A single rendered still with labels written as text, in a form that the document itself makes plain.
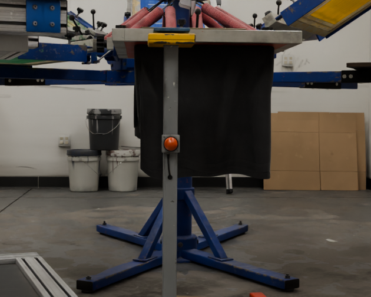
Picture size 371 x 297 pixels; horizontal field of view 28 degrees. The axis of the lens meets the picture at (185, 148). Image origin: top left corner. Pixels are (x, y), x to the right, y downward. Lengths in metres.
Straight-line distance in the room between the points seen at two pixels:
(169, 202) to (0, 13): 0.68
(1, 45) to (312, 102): 5.36
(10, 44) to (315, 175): 5.26
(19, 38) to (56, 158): 5.00
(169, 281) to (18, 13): 0.84
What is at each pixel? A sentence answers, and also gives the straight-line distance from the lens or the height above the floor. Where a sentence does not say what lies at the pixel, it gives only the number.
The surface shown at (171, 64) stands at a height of 0.87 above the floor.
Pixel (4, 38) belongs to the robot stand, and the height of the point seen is 0.93.
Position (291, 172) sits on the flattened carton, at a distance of 7.02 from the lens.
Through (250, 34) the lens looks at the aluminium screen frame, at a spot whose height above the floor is 0.98.
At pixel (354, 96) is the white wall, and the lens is 7.29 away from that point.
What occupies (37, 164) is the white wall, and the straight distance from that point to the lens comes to 7.07.
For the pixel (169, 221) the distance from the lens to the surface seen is 2.09.
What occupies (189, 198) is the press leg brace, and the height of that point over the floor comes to 0.31.
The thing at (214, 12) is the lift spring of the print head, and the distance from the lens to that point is 3.57.
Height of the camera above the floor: 0.75
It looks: 3 degrees down
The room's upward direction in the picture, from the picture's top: straight up
